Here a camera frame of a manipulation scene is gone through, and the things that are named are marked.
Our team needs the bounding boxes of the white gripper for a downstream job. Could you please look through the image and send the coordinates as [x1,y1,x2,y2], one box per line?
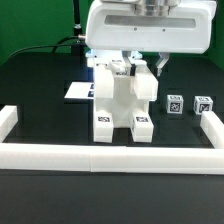
[85,0,217,76]

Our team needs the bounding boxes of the white chair seat part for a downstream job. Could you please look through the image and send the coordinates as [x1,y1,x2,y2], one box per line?
[94,76,149,128]

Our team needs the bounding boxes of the black vertical pole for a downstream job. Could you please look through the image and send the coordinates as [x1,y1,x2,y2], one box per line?
[72,0,84,56]

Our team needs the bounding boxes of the white left fence bar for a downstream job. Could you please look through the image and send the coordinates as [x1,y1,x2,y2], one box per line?
[0,105,18,143]

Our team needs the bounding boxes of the white right fence bar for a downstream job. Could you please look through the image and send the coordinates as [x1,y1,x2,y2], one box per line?
[200,111,224,149]

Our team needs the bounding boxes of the white fence bar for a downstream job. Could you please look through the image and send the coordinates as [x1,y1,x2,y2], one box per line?
[0,143,224,175]
[200,111,224,149]
[0,105,18,143]

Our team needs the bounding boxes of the white chair back frame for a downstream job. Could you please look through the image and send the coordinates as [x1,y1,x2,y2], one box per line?
[87,57,158,101]

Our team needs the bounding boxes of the black cable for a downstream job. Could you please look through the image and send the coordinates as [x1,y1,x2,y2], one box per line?
[7,34,88,62]

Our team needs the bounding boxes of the white tag base sheet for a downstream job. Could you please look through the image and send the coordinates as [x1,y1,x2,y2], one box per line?
[65,82,94,99]

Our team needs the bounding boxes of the white tagged cube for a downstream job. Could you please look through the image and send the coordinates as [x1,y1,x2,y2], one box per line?
[166,95,184,114]
[193,96,213,115]

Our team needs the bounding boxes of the white front fence bar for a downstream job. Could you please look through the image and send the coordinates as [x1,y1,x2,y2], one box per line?
[0,143,224,175]

